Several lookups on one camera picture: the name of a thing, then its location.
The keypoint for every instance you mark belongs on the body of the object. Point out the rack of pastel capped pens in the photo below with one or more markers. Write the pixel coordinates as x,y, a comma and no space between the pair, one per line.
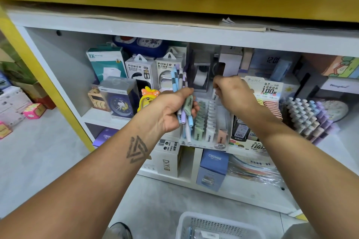
308,118

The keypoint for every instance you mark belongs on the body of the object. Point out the white plastic basket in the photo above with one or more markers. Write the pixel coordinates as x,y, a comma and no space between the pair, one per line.
221,223

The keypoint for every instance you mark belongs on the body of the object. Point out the plastic packet of coloured pens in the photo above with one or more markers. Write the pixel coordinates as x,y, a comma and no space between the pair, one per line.
252,170

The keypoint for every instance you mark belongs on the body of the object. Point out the tray of pencil lead tubes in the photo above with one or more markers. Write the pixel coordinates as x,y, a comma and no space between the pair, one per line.
210,124

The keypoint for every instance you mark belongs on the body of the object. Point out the yellow duck toy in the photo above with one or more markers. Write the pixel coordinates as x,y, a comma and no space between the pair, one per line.
146,96

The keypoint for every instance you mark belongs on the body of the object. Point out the beige house-shaped clock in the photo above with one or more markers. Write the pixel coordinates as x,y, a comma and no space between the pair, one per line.
96,98

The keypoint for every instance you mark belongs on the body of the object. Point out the purple box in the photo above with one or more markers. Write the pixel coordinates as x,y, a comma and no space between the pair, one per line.
103,136

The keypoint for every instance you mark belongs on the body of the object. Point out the person's shoe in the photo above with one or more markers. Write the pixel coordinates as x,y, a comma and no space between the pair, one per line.
120,231

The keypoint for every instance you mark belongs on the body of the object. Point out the person's right forearm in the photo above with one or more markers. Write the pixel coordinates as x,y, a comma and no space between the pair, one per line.
311,168

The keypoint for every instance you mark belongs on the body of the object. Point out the dark blue alarm clock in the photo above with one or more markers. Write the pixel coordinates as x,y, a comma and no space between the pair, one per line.
140,45

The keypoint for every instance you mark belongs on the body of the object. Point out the cartoon print box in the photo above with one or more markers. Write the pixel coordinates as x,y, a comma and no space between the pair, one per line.
343,66

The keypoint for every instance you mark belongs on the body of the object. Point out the white power bank box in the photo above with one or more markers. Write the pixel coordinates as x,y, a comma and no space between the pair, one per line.
165,72
140,72

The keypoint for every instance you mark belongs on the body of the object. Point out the teal and white product box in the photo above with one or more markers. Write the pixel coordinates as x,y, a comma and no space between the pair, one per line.
108,63

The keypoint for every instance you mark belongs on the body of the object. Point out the brown cardboard sheet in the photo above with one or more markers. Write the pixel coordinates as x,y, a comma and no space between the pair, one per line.
126,16

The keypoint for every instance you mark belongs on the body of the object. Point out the person's left hand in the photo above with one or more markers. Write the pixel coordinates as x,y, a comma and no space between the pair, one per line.
164,112

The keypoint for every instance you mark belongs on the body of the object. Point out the stack of white boxes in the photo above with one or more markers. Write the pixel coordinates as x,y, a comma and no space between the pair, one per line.
12,104

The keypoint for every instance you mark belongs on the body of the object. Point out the pink and yellow packet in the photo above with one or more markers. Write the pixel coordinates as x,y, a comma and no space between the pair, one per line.
5,130

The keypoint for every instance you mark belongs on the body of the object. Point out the bundle of pastel pens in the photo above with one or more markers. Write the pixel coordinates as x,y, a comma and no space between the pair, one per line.
176,79

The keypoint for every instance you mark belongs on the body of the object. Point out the white craft kit box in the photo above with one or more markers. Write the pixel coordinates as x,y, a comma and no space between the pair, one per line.
165,160

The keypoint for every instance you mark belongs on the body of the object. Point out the person's right fingers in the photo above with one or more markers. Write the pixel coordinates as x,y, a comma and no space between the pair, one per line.
219,83

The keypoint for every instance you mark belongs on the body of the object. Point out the pencil lead display card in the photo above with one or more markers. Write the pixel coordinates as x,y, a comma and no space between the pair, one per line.
269,90

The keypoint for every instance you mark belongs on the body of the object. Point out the round white clock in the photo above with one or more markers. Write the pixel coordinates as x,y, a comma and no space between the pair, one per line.
336,110

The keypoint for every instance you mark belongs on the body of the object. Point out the brown cardboard box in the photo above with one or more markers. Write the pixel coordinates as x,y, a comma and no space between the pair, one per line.
33,90

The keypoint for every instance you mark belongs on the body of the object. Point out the black pencil lead display box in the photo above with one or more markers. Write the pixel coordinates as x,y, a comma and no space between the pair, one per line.
244,132

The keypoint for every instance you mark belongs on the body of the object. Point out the white cardboard box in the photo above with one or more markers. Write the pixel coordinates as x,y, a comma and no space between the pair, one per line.
230,59

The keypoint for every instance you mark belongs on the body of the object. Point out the digital clock box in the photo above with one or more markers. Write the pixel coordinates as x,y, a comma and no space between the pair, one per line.
270,62

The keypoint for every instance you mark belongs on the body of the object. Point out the white pencil lead tube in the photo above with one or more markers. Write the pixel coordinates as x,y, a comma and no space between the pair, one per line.
215,96

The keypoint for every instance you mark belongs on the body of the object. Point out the pink box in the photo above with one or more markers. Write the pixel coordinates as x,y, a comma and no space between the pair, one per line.
34,110

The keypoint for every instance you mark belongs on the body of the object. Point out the person's left thumb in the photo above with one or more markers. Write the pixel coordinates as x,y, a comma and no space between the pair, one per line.
182,92

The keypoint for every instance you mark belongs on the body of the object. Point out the tape dispenser in clear box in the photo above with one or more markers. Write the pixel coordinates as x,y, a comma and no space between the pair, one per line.
200,75

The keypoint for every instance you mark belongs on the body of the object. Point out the black box with white label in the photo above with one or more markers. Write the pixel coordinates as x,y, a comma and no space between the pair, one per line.
333,86

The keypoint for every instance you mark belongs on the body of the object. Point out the blue alarm clock clear box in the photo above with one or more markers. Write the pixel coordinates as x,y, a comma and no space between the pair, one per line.
120,98

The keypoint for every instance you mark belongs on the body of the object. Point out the person's left forearm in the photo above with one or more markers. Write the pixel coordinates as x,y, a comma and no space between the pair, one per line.
84,180

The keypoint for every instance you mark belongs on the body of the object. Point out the white shelf unit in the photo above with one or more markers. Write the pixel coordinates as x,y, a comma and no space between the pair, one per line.
70,59

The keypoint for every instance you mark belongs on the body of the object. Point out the person's right hand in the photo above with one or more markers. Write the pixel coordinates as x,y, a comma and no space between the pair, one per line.
237,93

